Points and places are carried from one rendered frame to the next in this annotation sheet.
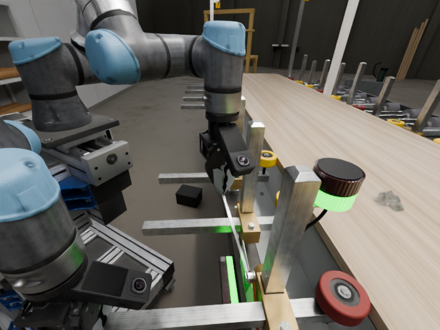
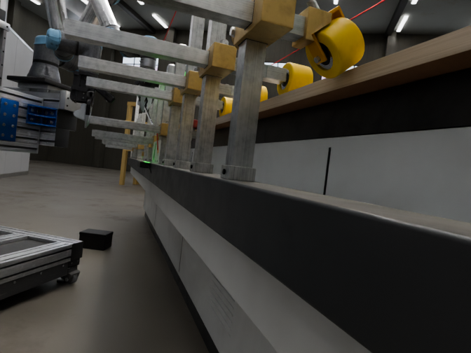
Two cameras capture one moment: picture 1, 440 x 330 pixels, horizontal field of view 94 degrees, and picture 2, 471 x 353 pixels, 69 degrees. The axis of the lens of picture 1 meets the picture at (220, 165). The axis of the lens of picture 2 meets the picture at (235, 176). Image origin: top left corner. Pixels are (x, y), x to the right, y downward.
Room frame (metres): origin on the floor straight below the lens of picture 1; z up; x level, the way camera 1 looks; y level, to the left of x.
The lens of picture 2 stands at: (-1.31, -0.06, 0.72)
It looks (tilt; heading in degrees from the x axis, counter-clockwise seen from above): 1 degrees down; 346
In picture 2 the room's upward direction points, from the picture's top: 7 degrees clockwise
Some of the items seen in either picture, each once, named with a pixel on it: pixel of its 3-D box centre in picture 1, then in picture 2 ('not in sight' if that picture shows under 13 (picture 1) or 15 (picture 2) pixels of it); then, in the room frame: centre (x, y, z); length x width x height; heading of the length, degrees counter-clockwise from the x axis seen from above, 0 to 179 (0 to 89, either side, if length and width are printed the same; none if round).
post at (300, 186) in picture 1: (274, 275); (165, 119); (0.22, -0.11, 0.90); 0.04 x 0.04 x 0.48; 5
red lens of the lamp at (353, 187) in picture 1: (336, 175); not in sight; (0.23, -0.16, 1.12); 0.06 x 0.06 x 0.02
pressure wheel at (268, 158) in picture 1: (264, 166); not in sight; (0.69, -0.18, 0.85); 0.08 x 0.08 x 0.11
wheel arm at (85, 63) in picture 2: not in sight; (174, 80); (-0.32, -0.10, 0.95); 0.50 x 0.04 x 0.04; 95
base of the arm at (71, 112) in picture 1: (59, 107); (45, 72); (0.62, 0.50, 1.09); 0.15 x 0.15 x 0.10
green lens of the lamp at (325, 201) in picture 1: (330, 190); not in sight; (0.23, -0.16, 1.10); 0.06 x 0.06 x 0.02
